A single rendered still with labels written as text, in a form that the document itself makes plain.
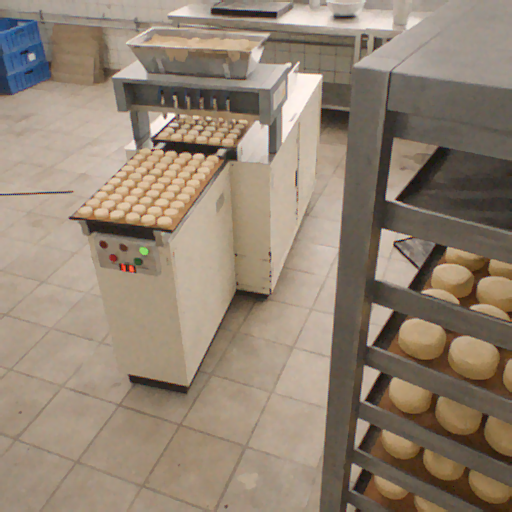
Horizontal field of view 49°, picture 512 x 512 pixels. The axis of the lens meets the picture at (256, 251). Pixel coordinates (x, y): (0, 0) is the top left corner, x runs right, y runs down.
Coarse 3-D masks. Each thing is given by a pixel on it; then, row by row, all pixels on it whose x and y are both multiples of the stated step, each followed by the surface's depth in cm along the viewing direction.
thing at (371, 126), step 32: (384, 64) 42; (352, 96) 43; (384, 96) 42; (352, 128) 45; (384, 128) 43; (352, 160) 46; (384, 160) 46; (352, 192) 48; (384, 192) 49; (352, 224) 49; (352, 256) 51; (352, 288) 53; (352, 320) 55; (352, 352) 58; (352, 384) 60; (352, 416) 64; (352, 448) 69
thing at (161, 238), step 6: (288, 66) 344; (288, 72) 346; (222, 150) 247; (228, 150) 252; (228, 156) 253; (216, 174) 241; (198, 198) 224; (180, 222) 209; (156, 234) 193; (162, 234) 194; (168, 234) 199; (156, 240) 195; (162, 240) 195; (168, 240) 200
